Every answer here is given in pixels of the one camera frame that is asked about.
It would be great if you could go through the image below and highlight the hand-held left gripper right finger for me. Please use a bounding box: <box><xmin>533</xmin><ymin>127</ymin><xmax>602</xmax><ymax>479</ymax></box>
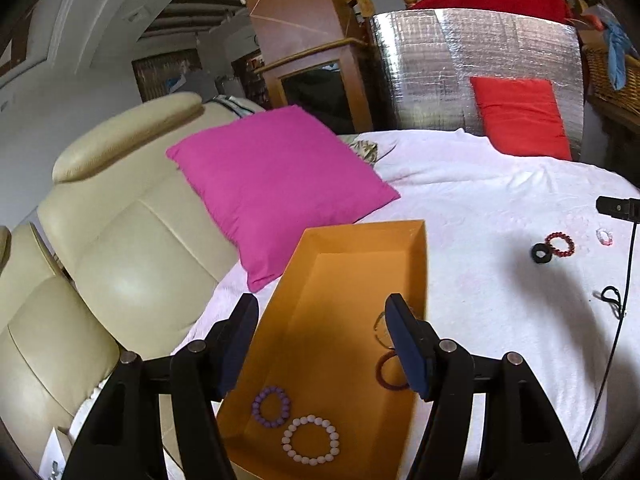
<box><xmin>384</xmin><ymin>294</ymin><xmax>583</xmax><ymax>480</ymax></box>

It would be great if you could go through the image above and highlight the maroon hair tie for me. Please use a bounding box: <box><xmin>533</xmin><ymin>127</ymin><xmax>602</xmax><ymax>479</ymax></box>
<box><xmin>375</xmin><ymin>351</ymin><xmax>416</xmax><ymax>390</ymax></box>

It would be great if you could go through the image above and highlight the wicker basket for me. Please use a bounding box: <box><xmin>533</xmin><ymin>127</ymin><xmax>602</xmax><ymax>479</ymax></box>
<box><xmin>582</xmin><ymin>42</ymin><xmax>640</xmax><ymax>111</ymax></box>

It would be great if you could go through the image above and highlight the red pillow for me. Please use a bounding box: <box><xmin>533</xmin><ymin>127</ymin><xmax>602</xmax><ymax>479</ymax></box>
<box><xmin>470</xmin><ymin>76</ymin><xmax>573</xmax><ymax>161</ymax></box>

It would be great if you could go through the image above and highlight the black cable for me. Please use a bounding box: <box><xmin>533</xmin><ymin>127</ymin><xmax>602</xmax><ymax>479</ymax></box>
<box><xmin>575</xmin><ymin>220</ymin><xmax>640</xmax><ymax>461</ymax></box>

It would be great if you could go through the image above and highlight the magenta pillow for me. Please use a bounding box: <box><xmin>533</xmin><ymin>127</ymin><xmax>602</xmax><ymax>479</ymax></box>
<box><xmin>166</xmin><ymin>105</ymin><xmax>402</xmax><ymax>293</ymax></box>

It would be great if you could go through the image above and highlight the white bead bracelet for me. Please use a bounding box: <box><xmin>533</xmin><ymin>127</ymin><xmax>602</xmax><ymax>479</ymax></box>
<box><xmin>281</xmin><ymin>414</ymin><xmax>341</xmax><ymax>466</ymax></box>

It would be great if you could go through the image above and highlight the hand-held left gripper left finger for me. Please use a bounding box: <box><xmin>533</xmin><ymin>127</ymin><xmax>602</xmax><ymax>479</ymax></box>
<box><xmin>62</xmin><ymin>293</ymin><xmax>260</xmax><ymax>480</ymax></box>

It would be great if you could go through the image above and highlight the silver insulation sheet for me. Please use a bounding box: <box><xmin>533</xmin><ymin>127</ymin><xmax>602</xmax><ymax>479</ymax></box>
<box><xmin>370</xmin><ymin>8</ymin><xmax>586</xmax><ymax>161</ymax></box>

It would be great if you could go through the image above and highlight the orange cardboard box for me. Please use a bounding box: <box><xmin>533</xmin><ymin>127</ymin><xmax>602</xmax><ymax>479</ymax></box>
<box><xmin>215</xmin><ymin>219</ymin><xmax>431</xmax><ymax>480</ymax></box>

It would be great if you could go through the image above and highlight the wooden cabinet frame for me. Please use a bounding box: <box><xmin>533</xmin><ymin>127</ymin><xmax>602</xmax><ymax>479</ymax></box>
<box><xmin>232</xmin><ymin>0</ymin><xmax>373</xmax><ymax>133</ymax></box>

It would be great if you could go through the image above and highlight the white paper sheet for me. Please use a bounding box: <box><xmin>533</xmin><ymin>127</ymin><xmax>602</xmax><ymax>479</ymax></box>
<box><xmin>37</xmin><ymin>427</ymin><xmax>73</xmax><ymax>480</ymax></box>

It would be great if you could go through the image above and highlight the woven wall panel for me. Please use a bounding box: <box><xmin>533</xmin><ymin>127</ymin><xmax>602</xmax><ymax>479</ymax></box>
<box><xmin>131</xmin><ymin>49</ymin><xmax>203</xmax><ymax>103</ymax></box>

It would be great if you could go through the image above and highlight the beige leather sofa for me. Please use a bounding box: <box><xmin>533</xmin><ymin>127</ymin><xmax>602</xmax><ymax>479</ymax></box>
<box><xmin>0</xmin><ymin>92</ymin><xmax>268</xmax><ymax>461</ymax></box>

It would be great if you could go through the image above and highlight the patterned beige cloth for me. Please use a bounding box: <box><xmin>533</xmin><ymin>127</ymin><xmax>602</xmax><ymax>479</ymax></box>
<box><xmin>347</xmin><ymin>137</ymin><xmax>398</xmax><ymax>163</ymax></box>

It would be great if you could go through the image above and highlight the red bead bracelet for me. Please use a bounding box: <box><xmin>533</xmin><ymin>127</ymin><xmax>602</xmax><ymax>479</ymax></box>
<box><xmin>544</xmin><ymin>231</ymin><xmax>576</xmax><ymax>260</ymax></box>

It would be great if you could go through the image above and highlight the silver bangle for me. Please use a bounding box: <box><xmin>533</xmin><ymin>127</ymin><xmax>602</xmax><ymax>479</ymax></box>
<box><xmin>372</xmin><ymin>310</ymin><xmax>398</xmax><ymax>348</ymax></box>

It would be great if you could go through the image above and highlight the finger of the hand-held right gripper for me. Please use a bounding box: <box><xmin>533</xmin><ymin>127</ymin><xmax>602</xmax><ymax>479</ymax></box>
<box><xmin>596</xmin><ymin>196</ymin><xmax>640</xmax><ymax>223</ymax></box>

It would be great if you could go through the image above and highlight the blue cloth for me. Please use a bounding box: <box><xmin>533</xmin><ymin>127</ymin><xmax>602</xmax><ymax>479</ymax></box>
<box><xmin>602</xmin><ymin>10</ymin><xmax>633</xmax><ymax>91</ymax></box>

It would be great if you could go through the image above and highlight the purple bead bracelet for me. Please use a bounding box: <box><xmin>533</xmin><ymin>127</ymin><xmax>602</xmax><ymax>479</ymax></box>
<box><xmin>251</xmin><ymin>385</ymin><xmax>292</xmax><ymax>429</ymax></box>

